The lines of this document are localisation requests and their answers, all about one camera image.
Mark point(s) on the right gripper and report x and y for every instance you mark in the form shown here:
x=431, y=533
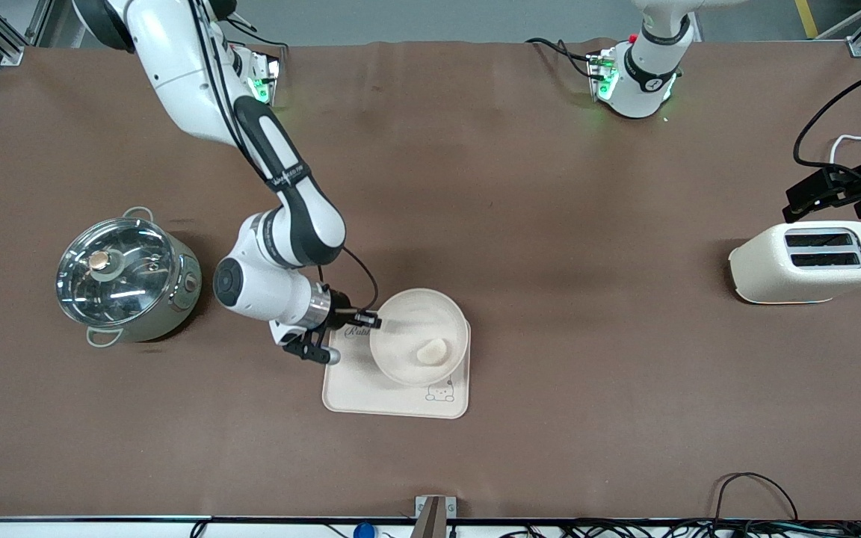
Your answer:
x=338, y=311

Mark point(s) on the cream round plate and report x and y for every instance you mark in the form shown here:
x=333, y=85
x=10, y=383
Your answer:
x=412, y=321

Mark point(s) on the small white steamed bun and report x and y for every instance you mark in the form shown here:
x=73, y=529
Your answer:
x=432, y=352

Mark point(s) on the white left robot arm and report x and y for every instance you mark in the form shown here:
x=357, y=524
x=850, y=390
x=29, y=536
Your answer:
x=643, y=82

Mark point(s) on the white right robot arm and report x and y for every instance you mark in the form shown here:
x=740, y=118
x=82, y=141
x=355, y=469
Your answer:
x=176, y=67

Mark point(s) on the cream rabbit print tray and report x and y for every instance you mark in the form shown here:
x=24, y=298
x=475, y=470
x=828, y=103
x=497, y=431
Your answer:
x=371, y=396

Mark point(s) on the cream two-slot toaster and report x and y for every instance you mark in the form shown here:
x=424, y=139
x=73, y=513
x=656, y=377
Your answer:
x=767, y=273

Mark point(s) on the pale green cooking pot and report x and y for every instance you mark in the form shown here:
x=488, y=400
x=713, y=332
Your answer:
x=184, y=291

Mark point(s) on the blue round knob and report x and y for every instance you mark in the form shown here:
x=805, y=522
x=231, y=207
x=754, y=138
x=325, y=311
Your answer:
x=364, y=531

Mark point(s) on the brown table cover mat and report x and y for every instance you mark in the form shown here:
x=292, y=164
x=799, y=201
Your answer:
x=550, y=448

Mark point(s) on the glass pot lid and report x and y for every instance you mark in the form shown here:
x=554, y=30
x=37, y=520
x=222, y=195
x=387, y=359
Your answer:
x=116, y=273

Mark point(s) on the metal table edge bracket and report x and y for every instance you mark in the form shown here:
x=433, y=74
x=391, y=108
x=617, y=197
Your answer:
x=434, y=515

